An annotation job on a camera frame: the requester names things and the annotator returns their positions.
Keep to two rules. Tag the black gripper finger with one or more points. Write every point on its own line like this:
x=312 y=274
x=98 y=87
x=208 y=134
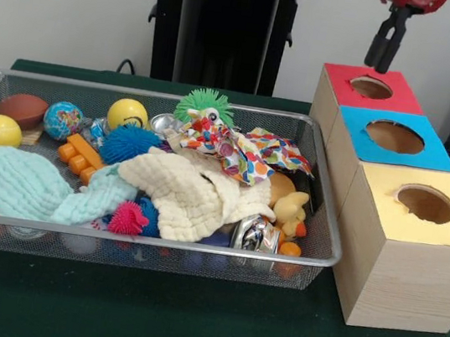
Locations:
x=393 y=45
x=374 y=51

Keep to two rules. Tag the blue globe print ball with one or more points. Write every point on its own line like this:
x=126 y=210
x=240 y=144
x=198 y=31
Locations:
x=62 y=121

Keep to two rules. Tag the white multicolour dotted cloth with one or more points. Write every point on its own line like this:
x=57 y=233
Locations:
x=278 y=153
x=208 y=136

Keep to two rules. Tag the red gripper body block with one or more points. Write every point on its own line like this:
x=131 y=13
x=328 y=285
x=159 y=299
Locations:
x=419 y=0

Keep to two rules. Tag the orange plastic grid tray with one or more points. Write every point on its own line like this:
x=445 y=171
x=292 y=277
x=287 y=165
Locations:
x=78 y=155

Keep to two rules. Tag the wooden box with three holes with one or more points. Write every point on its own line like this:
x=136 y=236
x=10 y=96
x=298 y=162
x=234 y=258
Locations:
x=411 y=285

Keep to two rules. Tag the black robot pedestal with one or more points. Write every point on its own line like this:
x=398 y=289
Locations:
x=212 y=27

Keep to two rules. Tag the cream waffle cloth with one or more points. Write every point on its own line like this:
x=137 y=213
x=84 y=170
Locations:
x=187 y=196

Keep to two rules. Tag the foam burger toy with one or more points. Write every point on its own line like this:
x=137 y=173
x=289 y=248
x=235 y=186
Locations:
x=279 y=185

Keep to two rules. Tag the mint green cloth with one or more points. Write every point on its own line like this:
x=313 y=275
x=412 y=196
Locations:
x=19 y=184

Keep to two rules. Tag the green fuzzy toy with eyes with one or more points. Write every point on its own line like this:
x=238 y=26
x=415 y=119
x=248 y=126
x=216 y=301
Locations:
x=194 y=102

